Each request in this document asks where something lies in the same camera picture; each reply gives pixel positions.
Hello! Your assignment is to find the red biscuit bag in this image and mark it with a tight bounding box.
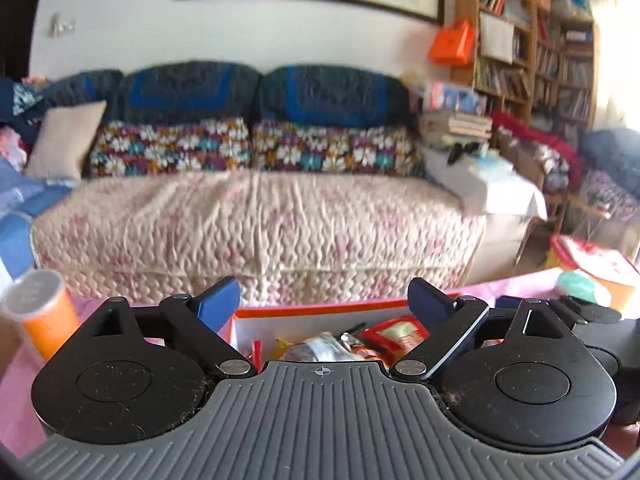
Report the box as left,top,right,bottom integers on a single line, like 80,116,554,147
358,315,430,365

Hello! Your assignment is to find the silver orange chip bag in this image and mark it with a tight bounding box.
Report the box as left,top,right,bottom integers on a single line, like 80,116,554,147
280,333,364,363

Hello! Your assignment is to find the orange cardboard box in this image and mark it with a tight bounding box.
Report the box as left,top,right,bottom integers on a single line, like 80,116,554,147
226,291,464,361

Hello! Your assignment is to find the teal tissue pack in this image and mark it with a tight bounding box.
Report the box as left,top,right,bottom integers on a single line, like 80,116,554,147
554,270,612,307

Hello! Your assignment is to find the quilted beige sofa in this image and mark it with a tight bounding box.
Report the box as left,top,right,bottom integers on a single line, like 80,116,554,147
30,170,486,307

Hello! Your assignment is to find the white bag on sofa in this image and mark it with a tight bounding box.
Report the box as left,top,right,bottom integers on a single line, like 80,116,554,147
422,148,548,220

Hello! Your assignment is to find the orange white canister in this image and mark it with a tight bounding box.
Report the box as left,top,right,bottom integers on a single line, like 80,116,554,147
1,269,80,361

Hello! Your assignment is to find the left floral cushion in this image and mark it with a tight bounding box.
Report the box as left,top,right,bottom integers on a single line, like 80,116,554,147
88,118,252,178

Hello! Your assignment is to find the floral cushion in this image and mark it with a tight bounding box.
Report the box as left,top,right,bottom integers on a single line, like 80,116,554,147
252,120,423,177
88,118,252,178

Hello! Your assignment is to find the right floral cushion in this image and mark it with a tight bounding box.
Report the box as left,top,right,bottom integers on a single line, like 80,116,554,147
252,120,423,177

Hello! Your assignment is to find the stack of books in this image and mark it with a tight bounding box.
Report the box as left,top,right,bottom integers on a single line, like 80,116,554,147
416,81,492,153

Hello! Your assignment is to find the red blanket on chair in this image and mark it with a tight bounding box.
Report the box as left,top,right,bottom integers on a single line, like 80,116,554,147
490,110,584,188

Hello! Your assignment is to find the pink tablecloth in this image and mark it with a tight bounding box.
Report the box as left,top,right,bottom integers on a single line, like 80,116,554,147
1,268,561,457

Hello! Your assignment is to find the blue striped bedding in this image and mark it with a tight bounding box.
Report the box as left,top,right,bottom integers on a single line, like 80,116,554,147
1,157,76,287

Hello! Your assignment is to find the beige pillow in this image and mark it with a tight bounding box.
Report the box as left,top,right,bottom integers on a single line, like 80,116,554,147
24,101,106,180

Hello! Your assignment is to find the wooden bookshelf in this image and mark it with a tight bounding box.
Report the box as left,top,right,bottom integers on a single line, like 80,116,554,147
450,0,599,133

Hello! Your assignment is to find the orange hanging bag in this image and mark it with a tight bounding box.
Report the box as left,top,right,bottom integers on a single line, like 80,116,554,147
427,18,476,67

